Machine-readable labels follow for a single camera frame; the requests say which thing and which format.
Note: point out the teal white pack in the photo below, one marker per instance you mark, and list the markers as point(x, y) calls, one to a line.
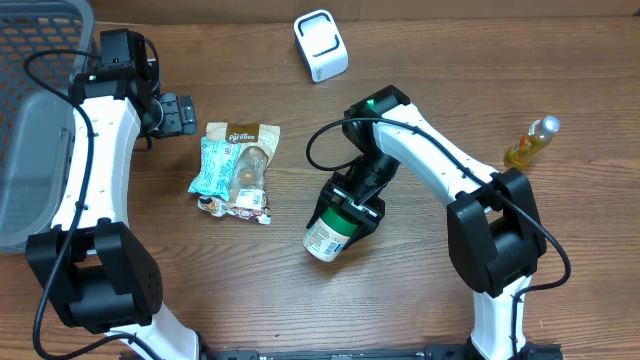
point(218, 161)

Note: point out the brown mushroom packet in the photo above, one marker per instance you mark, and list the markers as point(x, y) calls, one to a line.
point(248, 195)

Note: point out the green lid jar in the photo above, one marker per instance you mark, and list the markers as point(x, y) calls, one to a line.
point(329, 234)

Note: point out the white barcode scanner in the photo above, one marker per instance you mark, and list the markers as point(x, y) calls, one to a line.
point(320, 45)

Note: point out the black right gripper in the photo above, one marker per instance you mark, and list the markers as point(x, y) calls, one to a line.
point(354, 198)

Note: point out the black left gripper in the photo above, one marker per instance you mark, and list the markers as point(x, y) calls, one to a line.
point(179, 123)

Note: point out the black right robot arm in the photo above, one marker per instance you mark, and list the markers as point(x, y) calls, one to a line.
point(494, 242)

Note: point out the yellow oil bottle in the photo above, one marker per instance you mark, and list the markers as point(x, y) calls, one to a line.
point(538, 136)

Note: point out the dark grey plastic basket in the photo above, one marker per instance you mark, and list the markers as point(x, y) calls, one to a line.
point(43, 45)

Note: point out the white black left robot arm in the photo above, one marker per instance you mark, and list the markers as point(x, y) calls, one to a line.
point(93, 270)

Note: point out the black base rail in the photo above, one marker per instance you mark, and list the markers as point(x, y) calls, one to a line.
point(432, 352)

